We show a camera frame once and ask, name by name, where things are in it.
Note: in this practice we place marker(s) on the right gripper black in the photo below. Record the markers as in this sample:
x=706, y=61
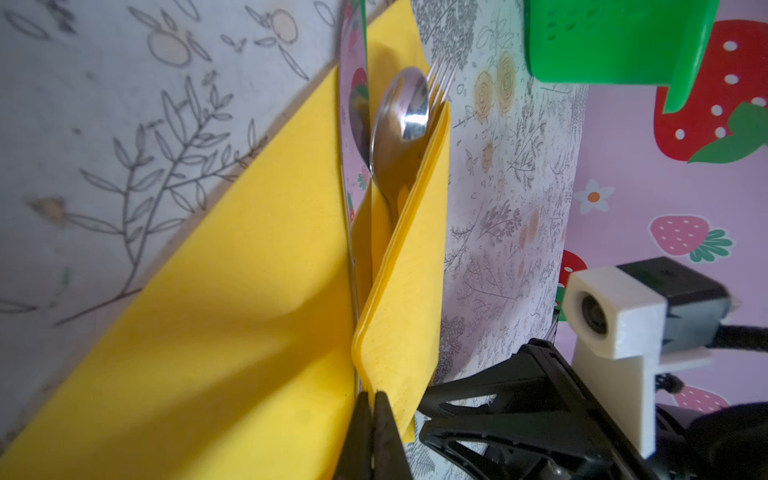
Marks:
x=529, y=418

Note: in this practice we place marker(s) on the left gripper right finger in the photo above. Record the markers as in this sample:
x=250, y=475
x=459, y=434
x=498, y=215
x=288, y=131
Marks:
x=389, y=461

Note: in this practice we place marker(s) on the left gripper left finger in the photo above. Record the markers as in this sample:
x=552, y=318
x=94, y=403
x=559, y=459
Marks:
x=356, y=457

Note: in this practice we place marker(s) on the silver spoon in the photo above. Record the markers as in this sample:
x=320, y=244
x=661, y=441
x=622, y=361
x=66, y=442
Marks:
x=399, y=135

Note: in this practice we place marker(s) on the silver fork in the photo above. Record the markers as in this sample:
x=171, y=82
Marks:
x=439, y=78

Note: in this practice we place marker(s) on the silver knife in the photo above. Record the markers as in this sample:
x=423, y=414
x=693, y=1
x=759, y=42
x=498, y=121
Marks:
x=354, y=105

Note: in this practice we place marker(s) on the green plastic basket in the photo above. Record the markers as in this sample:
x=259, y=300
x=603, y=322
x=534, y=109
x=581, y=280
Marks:
x=620, y=42

